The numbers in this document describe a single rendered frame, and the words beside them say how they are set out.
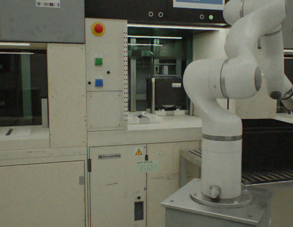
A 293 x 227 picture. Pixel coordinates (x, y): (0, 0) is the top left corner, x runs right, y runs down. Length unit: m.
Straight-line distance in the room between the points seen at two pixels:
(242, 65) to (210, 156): 0.28
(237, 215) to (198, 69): 0.43
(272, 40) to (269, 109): 0.58
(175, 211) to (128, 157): 0.72
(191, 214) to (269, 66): 0.80
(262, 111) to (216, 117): 0.99
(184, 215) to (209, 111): 0.31
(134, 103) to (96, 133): 0.94
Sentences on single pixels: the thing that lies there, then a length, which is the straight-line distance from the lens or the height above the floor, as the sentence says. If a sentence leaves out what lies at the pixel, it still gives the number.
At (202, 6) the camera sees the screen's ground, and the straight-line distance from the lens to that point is 1.83.
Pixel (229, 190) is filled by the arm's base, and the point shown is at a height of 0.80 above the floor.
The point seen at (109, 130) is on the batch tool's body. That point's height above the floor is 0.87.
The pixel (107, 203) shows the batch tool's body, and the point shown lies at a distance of 1.76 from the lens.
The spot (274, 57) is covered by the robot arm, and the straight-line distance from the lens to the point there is 1.58.
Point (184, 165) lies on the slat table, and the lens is 1.76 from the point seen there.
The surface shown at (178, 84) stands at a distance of 2.30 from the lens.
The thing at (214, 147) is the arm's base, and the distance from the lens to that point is 1.03.
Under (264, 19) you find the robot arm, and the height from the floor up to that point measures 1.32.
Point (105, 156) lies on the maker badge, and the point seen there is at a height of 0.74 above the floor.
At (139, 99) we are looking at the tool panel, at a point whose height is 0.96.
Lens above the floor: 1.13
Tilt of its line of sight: 6 degrees down
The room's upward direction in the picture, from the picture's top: straight up
